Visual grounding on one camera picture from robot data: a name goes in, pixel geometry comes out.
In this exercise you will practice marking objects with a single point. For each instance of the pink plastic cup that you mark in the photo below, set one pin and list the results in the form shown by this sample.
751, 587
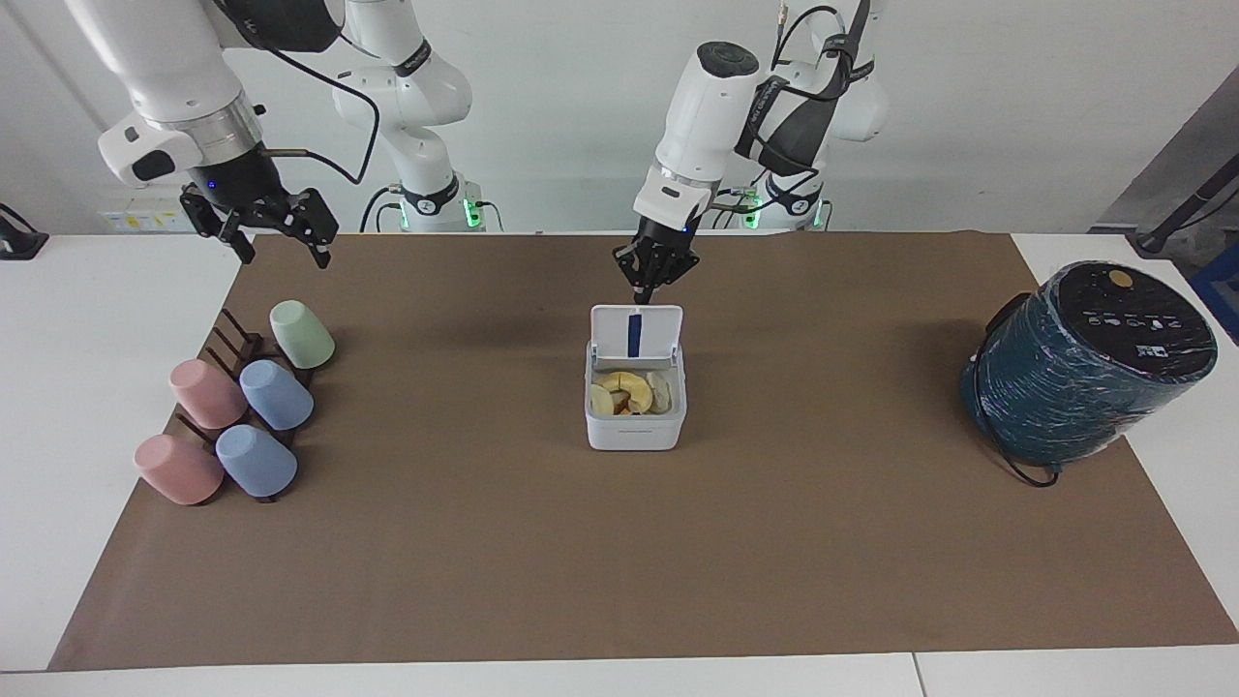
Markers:
205, 395
179, 469

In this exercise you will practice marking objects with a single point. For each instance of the blue tape strip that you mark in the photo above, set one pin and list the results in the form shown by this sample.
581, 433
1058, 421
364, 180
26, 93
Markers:
634, 334

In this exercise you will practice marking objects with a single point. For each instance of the dark brown cup rack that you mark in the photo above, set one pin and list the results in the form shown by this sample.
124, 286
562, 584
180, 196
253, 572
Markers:
232, 339

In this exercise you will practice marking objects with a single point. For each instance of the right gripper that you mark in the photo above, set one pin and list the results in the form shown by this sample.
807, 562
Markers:
242, 184

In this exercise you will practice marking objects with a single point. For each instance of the black stand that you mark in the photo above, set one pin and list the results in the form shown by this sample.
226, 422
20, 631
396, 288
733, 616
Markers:
19, 242
1176, 221

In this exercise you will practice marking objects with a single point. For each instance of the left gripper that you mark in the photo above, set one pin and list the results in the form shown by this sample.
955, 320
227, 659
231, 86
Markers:
663, 242

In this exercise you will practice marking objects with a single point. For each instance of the teal cylinder wrapped in film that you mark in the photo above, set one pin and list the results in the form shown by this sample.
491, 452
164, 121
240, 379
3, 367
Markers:
1084, 387

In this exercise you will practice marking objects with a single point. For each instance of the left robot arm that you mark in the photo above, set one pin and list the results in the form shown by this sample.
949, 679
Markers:
702, 116

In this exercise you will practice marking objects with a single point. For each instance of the blue box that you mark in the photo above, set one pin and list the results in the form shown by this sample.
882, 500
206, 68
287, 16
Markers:
1220, 290

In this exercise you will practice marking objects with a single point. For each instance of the dried apple slices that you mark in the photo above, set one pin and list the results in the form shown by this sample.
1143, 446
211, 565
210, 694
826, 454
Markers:
629, 392

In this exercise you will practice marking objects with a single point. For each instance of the blue plastic cup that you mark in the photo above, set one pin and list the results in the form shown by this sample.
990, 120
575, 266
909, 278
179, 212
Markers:
277, 395
256, 463

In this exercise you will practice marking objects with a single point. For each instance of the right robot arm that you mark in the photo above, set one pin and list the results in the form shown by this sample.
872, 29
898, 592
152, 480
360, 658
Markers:
174, 58

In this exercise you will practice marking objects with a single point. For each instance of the white trash can with lid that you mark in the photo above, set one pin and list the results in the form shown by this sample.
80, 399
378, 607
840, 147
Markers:
634, 431

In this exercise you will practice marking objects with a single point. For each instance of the green plastic cup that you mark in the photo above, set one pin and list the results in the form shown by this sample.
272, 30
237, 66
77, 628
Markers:
302, 337

